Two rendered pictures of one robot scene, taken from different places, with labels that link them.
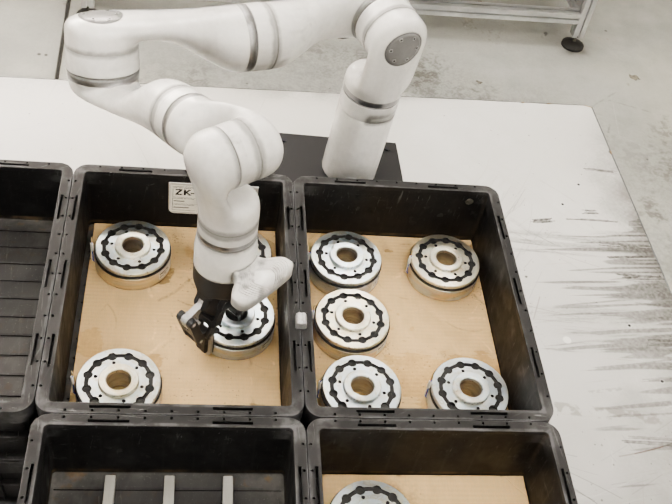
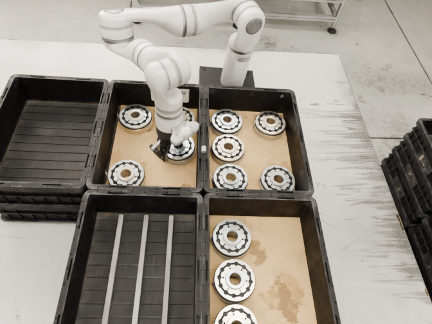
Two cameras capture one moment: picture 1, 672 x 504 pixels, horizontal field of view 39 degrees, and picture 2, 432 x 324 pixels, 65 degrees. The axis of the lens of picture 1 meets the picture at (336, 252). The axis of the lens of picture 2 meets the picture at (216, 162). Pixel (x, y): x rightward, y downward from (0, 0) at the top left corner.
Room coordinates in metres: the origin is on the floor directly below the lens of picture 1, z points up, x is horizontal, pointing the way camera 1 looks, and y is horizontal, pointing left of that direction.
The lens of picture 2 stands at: (0.17, -0.05, 1.70)
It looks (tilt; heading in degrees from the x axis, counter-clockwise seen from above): 56 degrees down; 4
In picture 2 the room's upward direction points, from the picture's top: 9 degrees clockwise
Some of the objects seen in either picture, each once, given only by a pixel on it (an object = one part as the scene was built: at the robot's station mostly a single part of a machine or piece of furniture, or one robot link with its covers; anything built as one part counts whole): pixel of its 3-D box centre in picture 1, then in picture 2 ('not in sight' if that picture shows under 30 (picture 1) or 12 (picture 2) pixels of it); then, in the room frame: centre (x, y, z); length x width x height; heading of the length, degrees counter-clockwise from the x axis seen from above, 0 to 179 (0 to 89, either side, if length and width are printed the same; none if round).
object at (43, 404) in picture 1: (179, 284); (152, 132); (0.76, 0.19, 0.92); 0.40 x 0.30 x 0.02; 12
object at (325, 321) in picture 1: (352, 318); (228, 147); (0.81, -0.04, 0.86); 0.10 x 0.10 x 0.01
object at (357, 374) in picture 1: (362, 386); (231, 177); (0.70, -0.07, 0.86); 0.05 x 0.05 x 0.01
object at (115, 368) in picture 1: (118, 380); (125, 173); (0.64, 0.23, 0.86); 0.05 x 0.05 x 0.01
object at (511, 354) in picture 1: (404, 316); (251, 146); (0.82, -0.11, 0.87); 0.40 x 0.30 x 0.11; 12
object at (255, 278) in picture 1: (237, 251); (173, 118); (0.74, 0.11, 1.02); 0.11 x 0.09 x 0.06; 58
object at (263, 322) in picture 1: (236, 315); (178, 145); (0.77, 0.11, 0.86); 0.10 x 0.10 x 0.01
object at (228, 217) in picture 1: (224, 185); (164, 88); (0.74, 0.13, 1.12); 0.09 x 0.07 x 0.15; 135
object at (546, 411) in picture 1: (411, 292); (253, 137); (0.82, -0.11, 0.92); 0.40 x 0.30 x 0.02; 12
